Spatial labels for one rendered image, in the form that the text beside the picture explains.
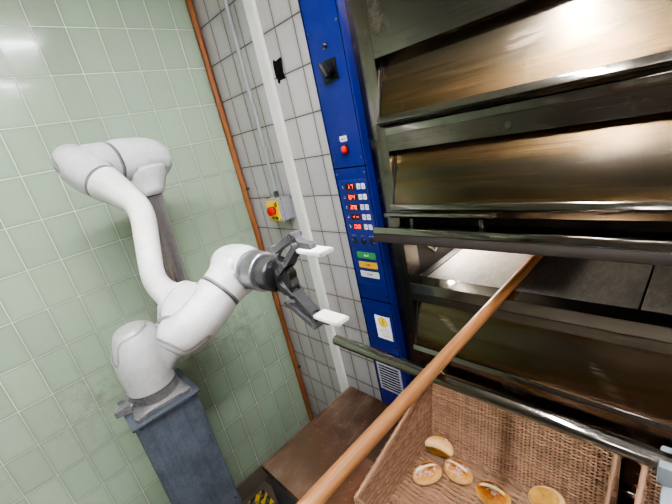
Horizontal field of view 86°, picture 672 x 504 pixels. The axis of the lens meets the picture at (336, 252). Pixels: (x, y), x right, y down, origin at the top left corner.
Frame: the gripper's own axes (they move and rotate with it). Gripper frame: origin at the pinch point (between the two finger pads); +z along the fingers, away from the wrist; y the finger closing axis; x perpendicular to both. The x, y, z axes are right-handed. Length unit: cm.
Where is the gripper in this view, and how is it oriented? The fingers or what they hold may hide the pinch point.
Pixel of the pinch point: (331, 287)
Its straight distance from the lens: 64.1
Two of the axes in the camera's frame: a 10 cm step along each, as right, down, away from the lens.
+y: 2.1, 9.3, 3.1
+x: -6.9, 3.7, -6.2
